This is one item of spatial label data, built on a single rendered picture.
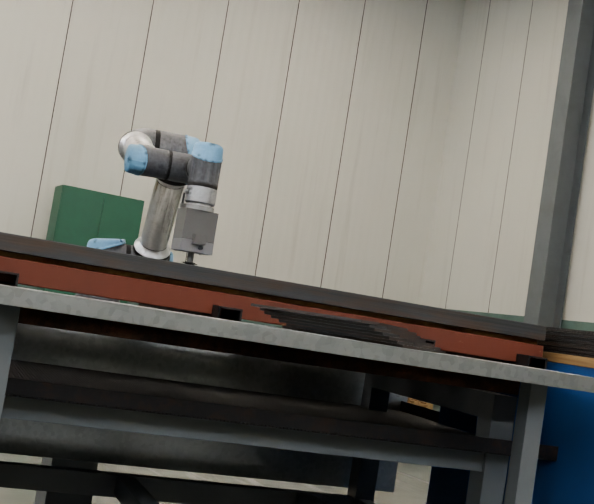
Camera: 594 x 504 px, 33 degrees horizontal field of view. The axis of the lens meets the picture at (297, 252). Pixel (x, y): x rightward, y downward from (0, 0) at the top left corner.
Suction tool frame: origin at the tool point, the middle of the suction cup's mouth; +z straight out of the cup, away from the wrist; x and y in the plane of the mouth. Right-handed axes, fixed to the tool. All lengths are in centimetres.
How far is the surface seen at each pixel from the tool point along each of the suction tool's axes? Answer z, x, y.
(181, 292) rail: 5.6, -35.4, -14.5
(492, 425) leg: 24, -45, 62
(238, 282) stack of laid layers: 1.7, -37.0, -3.0
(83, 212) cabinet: -79, 928, 222
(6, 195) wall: -86, 995, 144
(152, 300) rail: 8.1, -34.6, -20.1
